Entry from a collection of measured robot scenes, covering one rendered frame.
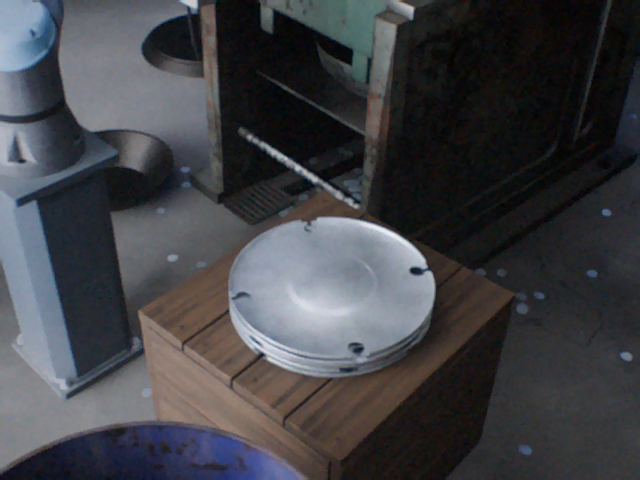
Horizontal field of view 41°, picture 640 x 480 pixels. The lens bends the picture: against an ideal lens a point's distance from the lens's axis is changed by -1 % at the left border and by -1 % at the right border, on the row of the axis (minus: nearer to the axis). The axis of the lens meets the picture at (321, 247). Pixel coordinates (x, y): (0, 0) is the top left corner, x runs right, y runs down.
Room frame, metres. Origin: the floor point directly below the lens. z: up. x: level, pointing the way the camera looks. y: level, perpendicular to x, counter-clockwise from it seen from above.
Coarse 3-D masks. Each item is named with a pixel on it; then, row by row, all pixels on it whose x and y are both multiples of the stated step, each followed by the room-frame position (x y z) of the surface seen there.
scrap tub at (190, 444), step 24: (96, 432) 0.55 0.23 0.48; (120, 432) 0.56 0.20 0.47; (144, 432) 0.56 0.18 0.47; (168, 432) 0.56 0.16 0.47; (192, 432) 0.56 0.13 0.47; (216, 432) 0.56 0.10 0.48; (24, 456) 0.52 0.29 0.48; (48, 456) 0.53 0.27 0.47; (72, 456) 0.54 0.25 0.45; (96, 456) 0.55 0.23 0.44; (120, 456) 0.56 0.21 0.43; (144, 456) 0.56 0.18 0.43; (168, 456) 0.56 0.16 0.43; (192, 456) 0.56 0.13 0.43; (216, 456) 0.56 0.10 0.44; (240, 456) 0.55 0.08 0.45; (264, 456) 0.53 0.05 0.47
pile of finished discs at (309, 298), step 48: (288, 240) 0.99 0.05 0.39; (336, 240) 0.99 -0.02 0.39; (384, 240) 1.00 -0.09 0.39; (240, 288) 0.88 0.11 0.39; (288, 288) 0.88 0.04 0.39; (336, 288) 0.88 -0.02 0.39; (384, 288) 0.89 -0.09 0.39; (432, 288) 0.89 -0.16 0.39; (288, 336) 0.79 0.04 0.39; (336, 336) 0.79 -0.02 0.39; (384, 336) 0.80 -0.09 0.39
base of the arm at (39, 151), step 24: (0, 120) 1.06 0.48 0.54; (24, 120) 1.05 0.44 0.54; (48, 120) 1.07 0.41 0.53; (72, 120) 1.12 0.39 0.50; (0, 144) 1.05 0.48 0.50; (24, 144) 1.05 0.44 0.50; (48, 144) 1.06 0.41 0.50; (72, 144) 1.09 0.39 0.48; (0, 168) 1.04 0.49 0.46; (24, 168) 1.04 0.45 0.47; (48, 168) 1.05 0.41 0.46
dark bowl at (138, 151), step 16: (112, 144) 1.75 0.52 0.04; (128, 144) 1.75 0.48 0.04; (144, 144) 1.74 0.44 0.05; (160, 144) 1.72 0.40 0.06; (128, 160) 1.72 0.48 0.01; (144, 160) 1.71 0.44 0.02; (160, 160) 1.69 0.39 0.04; (112, 176) 1.67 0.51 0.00; (128, 176) 1.67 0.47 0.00; (144, 176) 1.68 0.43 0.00; (160, 176) 1.64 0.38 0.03; (112, 192) 1.61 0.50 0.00; (128, 192) 1.61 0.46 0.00; (144, 192) 1.61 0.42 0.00; (112, 208) 1.52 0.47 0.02
